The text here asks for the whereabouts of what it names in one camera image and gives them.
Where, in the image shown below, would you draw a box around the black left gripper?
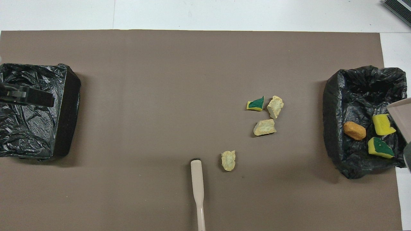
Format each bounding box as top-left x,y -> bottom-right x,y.
0,83 -> 54,108

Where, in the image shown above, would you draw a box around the beige hand brush black bristles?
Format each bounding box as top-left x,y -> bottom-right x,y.
190,158 -> 206,231

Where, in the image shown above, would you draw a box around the small round beige foam chunk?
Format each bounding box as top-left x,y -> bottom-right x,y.
221,150 -> 236,171

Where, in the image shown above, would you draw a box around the small green-topped yellow sponge wedge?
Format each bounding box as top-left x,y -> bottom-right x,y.
247,96 -> 265,111

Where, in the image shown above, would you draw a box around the wide beige foam chunk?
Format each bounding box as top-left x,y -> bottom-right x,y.
253,119 -> 277,136

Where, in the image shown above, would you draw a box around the tall beige foam chunk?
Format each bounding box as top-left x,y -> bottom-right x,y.
267,95 -> 284,119

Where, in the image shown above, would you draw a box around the orange-brown sponge lump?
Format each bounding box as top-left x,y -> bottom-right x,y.
344,121 -> 367,141

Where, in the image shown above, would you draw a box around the notched yellow sponge piece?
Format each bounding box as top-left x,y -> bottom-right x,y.
372,114 -> 397,136

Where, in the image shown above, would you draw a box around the beige plastic dustpan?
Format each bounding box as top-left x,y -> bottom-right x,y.
386,98 -> 411,144

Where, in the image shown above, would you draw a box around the bin with black bag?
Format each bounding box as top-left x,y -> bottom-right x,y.
0,63 -> 81,161
323,65 -> 411,179

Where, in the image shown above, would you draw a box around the brown paper table mat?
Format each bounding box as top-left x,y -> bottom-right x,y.
0,30 -> 403,231

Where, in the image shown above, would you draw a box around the dark grey ribbed panel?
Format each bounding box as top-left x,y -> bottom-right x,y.
383,0 -> 411,28

